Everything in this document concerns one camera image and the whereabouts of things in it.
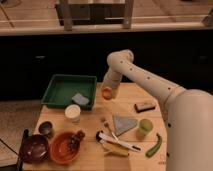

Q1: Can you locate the black handled tool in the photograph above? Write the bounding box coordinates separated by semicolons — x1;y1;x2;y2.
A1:
16;128;30;171

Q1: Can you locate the white paper cup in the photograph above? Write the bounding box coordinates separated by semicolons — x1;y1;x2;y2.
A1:
65;104;81;122

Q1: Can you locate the green chili pepper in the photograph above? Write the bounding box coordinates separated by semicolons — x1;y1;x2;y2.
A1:
145;133;162;158

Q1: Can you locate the green plastic tray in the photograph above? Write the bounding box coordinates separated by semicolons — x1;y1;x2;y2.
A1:
42;74;97;110

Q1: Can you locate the orange bowl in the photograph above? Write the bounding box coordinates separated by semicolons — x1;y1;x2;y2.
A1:
49;132;80;165

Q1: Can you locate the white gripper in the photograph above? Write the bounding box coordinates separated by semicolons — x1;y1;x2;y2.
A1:
101;82;120;99

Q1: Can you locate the green plastic cup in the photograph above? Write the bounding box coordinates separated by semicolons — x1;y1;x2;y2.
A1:
138;119;153;136

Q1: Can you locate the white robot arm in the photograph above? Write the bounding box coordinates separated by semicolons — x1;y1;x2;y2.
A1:
102;50;213;171

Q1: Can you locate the grey folded cloth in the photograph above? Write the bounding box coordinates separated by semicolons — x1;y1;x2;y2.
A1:
113;115;138;136

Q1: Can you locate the grey sponge in tray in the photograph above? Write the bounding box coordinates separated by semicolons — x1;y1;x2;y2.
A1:
72;93;89;105

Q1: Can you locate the small metal cup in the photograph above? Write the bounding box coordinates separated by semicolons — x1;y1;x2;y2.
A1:
38;121;54;138

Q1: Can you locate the orange apple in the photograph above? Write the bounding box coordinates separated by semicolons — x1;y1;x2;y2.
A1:
101;87;113;100

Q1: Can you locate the dark purple bowl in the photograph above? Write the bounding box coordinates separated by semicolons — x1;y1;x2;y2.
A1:
19;134;49;164

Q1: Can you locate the dark grape bunch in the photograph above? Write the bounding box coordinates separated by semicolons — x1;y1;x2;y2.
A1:
68;131;85;151

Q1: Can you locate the wooden chair frame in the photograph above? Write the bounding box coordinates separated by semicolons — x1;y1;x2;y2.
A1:
54;0;134;31

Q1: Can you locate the yellow banana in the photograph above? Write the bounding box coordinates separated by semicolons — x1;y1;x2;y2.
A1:
102;142;129;157

